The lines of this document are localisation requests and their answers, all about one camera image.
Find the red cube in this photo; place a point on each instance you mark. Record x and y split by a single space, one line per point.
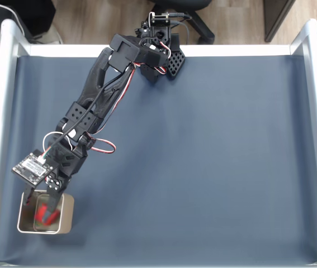
39 216

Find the square metal tin container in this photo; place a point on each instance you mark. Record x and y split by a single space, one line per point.
67 217

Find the dark blue mat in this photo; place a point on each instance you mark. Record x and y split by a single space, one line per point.
203 167

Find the black box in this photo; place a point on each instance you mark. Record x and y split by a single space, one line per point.
35 14

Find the black office chair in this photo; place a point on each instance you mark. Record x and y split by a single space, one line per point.
203 28

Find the dark cabinet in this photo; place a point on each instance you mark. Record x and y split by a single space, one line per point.
275 16

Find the bare camera circuit board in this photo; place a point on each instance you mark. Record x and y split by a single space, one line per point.
32 167

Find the silver metal cart frame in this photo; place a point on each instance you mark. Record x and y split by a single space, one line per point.
7 83

